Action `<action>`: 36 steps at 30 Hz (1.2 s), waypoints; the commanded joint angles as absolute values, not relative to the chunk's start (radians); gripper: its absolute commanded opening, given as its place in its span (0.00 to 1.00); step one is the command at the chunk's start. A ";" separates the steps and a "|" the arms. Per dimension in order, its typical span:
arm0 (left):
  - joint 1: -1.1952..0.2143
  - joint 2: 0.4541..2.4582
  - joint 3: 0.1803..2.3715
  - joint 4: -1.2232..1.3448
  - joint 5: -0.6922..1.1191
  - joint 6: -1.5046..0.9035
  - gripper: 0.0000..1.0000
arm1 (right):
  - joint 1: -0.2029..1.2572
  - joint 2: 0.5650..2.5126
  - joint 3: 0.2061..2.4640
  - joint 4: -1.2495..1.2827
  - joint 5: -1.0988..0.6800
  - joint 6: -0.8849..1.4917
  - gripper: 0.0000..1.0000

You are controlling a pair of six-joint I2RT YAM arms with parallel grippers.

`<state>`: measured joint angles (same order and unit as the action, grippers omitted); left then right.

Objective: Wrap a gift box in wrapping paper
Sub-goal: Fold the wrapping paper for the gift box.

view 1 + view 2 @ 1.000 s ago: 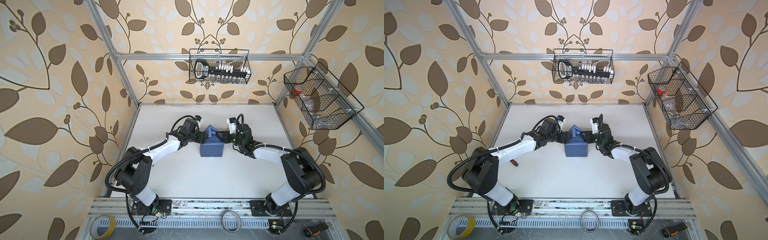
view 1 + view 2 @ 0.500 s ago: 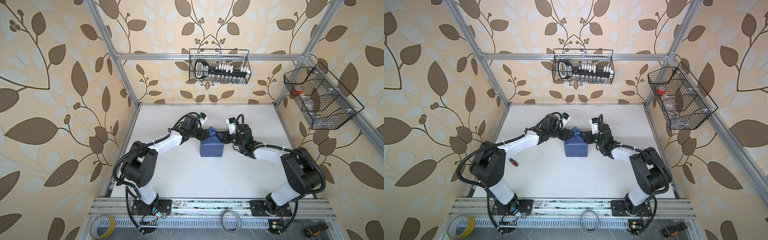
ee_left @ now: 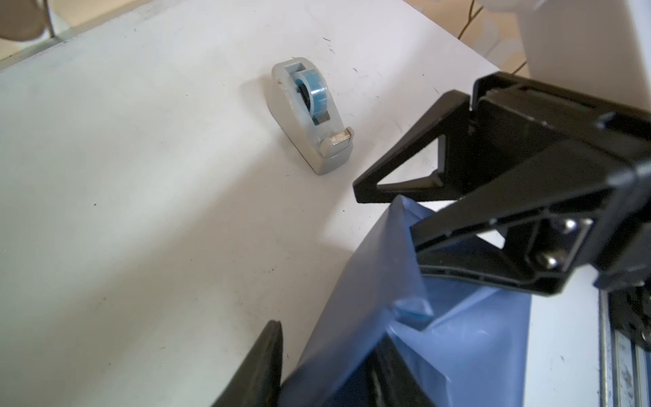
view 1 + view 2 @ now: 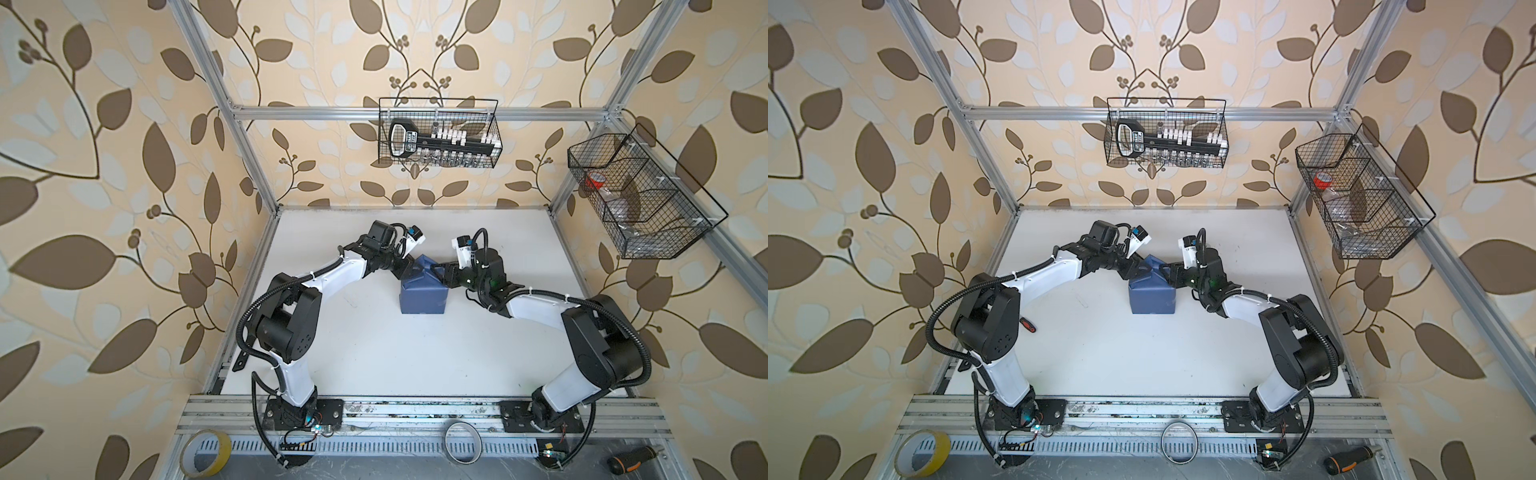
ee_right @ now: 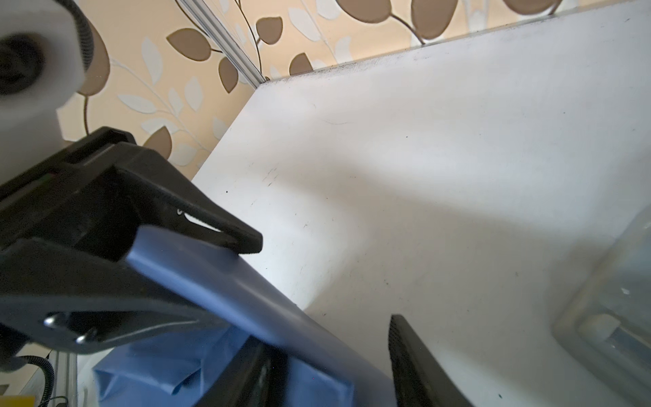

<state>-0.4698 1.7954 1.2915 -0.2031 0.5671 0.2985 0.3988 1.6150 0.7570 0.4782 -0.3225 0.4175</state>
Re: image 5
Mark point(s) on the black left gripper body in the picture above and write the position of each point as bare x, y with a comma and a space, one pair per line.
74, 199

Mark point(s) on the blue wrapping paper sheet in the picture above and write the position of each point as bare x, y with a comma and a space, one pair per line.
178, 368

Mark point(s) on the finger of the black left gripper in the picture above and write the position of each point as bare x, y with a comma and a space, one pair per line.
71, 301
164, 198

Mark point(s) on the grey tape dispenser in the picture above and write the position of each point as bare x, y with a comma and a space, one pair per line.
606, 326

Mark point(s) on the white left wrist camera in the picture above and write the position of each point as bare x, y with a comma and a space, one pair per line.
46, 50

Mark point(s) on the aluminium frame post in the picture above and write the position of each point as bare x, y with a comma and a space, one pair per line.
206, 21

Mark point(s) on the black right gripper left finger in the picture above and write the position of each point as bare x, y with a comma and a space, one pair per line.
256, 376

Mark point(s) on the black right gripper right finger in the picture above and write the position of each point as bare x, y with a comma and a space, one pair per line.
418, 378

